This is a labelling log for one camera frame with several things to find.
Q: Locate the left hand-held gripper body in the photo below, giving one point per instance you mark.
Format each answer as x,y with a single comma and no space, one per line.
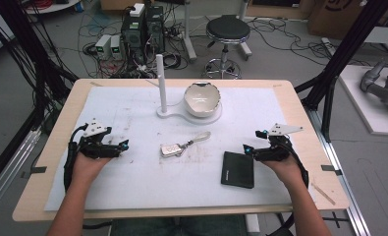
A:
95,147

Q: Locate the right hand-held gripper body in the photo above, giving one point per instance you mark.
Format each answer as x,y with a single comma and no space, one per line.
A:
280,149

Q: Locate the black wallet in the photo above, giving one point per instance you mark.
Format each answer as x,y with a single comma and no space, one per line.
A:
238,169

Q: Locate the white scalloped bowl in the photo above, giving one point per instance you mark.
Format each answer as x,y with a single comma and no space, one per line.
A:
202,100

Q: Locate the person's right hand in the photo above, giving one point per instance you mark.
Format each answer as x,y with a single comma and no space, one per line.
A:
286,170

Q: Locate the person's left hand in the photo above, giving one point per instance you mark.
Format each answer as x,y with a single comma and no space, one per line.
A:
86,168

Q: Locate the white table mat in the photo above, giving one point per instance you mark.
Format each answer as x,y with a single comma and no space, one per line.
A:
142,183

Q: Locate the black tape strip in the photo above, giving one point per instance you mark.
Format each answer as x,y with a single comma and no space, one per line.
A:
330,168
37,169

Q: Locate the thin wooden stick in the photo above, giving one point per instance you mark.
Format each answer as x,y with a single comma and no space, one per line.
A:
323,194

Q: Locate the white stand with pole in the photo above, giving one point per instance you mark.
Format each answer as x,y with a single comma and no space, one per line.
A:
162,85

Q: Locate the small white power unit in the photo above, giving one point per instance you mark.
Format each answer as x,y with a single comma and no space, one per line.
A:
115,46
102,46

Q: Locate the white floor platform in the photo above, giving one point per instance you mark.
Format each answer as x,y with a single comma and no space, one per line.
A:
368,114

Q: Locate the person's legs in jeans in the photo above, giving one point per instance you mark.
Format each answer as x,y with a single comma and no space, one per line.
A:
178,226

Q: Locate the black computer tower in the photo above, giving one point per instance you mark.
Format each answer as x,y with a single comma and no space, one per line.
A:
133,36
155,28

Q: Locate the black round stool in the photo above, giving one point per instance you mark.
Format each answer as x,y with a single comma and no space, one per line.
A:
228,29

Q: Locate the white box on computer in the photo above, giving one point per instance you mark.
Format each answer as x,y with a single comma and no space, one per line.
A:
137,10

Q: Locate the grey desk leg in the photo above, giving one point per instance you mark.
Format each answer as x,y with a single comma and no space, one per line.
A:
189,32

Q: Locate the cardboard box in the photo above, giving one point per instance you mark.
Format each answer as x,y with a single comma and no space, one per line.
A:
335,16

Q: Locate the aluminium rail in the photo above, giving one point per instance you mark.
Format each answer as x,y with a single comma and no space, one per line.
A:
342,183
8,177

